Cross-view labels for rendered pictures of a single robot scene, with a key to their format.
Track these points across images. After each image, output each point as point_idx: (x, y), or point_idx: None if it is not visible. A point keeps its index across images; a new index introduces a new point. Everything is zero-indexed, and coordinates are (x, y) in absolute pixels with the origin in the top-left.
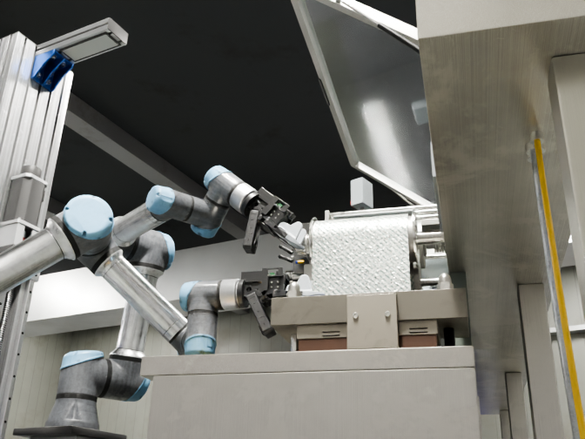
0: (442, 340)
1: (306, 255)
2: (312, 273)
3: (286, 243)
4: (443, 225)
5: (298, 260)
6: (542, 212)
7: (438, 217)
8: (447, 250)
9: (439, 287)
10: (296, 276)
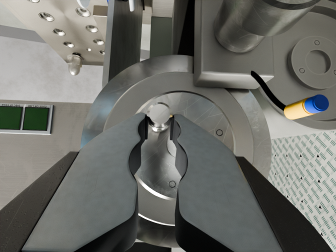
0: (171, 45)
1: (156, 95)
2: (107, 27)
3: (194, 166)
4: (30, 100)
5: (303, 110)
6: None
7: (21, 104)
8: (88, 103)
9: (68, 59)
10: (223, 9)
